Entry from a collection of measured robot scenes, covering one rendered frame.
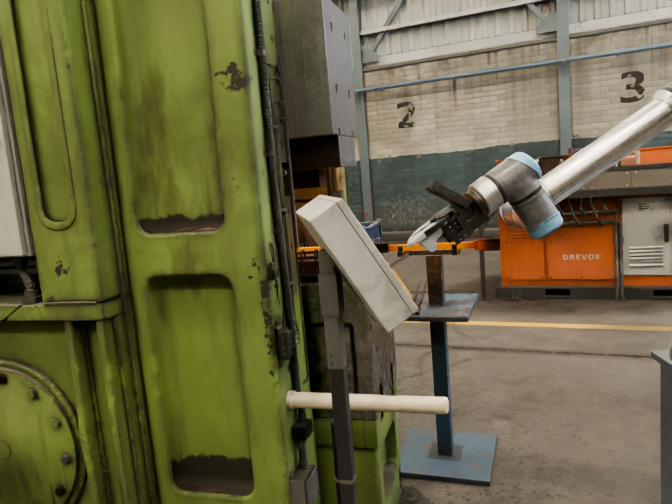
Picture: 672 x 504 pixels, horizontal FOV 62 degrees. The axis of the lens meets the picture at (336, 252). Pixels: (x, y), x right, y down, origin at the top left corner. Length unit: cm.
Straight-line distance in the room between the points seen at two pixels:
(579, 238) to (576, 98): 433
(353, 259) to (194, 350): 76
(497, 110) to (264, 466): 817
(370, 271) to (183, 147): 74
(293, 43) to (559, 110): 773
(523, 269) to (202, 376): 400
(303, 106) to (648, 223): 398
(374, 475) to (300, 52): 134
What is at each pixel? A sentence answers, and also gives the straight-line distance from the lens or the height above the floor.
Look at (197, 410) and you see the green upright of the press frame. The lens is 179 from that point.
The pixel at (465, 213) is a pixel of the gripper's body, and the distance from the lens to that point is 144.
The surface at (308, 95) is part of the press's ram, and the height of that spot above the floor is 148.
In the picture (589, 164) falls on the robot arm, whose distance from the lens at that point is 168.
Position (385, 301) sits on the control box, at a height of 99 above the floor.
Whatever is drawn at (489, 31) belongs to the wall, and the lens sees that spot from 971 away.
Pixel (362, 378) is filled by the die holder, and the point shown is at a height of 61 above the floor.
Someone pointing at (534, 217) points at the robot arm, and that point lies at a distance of 148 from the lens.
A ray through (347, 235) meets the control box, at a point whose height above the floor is 113.
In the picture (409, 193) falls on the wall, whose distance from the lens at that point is 965.
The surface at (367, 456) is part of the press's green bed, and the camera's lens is 192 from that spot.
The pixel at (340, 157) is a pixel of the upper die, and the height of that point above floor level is 130.
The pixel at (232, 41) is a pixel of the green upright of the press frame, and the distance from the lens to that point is 154.
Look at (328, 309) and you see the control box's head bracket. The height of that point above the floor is 94.
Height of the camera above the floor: 125
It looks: 8 degrees down
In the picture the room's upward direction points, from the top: 5 degrees counter-clockwise
